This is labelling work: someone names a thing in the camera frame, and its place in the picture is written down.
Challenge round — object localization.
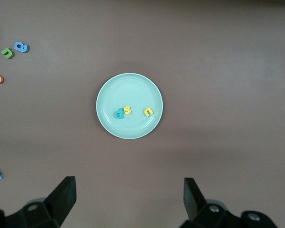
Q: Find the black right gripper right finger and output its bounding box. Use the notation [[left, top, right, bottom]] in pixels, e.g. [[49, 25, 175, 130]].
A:
[[180, 177, 280, 228]]

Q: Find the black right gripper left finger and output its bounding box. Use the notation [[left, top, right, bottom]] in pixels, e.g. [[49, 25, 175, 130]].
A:
[[0, 176, 77, 228]]

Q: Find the green plate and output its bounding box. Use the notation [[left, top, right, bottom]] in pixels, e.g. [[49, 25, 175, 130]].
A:
[[95, 73, 164, 140]]

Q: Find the brown table cover mat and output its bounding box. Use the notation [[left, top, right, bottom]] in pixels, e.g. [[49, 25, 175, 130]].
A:
[[0, 0, 285, 228]]

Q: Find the green letter u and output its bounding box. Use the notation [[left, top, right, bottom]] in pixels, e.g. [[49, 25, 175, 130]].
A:
[[1, 47, 15, 59]]

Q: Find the blue letter a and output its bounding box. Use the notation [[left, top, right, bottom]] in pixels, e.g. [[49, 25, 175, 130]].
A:
[[13, 41, 30, 53]]

